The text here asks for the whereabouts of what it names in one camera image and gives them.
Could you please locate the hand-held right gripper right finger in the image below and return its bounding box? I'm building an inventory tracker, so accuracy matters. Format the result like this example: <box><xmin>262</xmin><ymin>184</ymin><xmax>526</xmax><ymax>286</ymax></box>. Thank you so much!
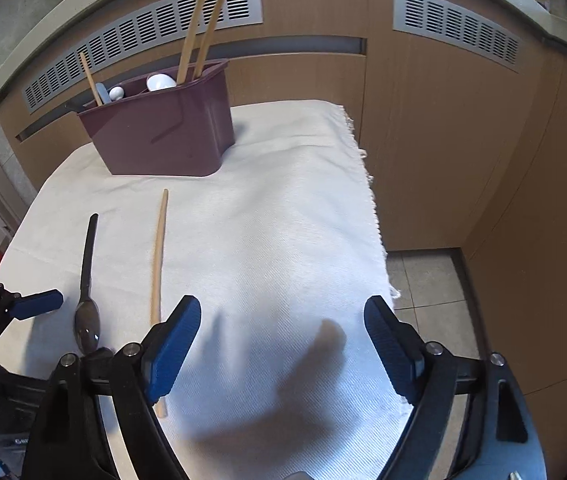
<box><xmin>365</xmin><ymin>295</ymin><xmax>549</xmax><ymax>480</ymax></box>

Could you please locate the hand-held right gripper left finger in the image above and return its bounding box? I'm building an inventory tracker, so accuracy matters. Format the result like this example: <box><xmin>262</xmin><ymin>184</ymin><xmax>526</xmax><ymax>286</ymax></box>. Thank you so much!
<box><xmin>21</xmin><ymin>295</ymin><xmax>203</xmax><ymax>480</ymax></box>

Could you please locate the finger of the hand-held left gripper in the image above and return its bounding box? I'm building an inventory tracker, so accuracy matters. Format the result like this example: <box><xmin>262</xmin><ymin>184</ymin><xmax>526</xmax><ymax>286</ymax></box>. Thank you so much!
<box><xmin>0</xmin><ymin>283</ymin><xmax>64</xmax><ymax>333</ymax></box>

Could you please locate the black handled metal spoon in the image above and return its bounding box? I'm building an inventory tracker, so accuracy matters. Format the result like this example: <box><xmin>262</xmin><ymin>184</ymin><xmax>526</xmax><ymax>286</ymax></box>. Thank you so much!
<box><xmin>74</xmin><ymin>213</ymin><xmax>102</xmax><ymax>353</ymax></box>

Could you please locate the maroon plastic utensil holder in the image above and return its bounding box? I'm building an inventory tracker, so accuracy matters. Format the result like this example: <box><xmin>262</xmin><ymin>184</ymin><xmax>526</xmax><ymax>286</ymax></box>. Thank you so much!
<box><xmin>76</xmin><ymin>58</ymin><xmax>235</xmax><ymax>177</ymax></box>

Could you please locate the white plastic spoon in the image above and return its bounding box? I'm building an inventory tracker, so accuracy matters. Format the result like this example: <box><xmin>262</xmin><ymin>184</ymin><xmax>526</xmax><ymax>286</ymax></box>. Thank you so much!
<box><xmin>146</xmin><ymin>74</ymin><xmax>177</xmax><ymax>92</ymax></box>

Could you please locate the white woven cloth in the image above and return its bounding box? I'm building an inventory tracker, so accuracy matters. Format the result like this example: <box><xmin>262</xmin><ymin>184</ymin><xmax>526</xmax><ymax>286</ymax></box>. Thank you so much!
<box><xmin>0</xmin><ymin>100</ymin><xmax>414</xmax><ymax>480</ymax></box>

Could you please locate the wooden panel cabinet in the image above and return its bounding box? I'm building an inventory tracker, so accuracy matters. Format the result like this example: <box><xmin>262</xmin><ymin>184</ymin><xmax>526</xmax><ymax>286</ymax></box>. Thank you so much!
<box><xmin>0</xmin><ymin>0</ymin><xmax>567</xmax><ymax>401</ymax></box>

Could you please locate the short grey vent grille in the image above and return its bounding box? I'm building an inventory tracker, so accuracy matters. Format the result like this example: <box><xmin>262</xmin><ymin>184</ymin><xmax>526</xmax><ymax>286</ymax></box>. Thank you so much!
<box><xmin>392</xmin><ymin>0</ymin><xmax>521</xmax><ymax>73</ymax></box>

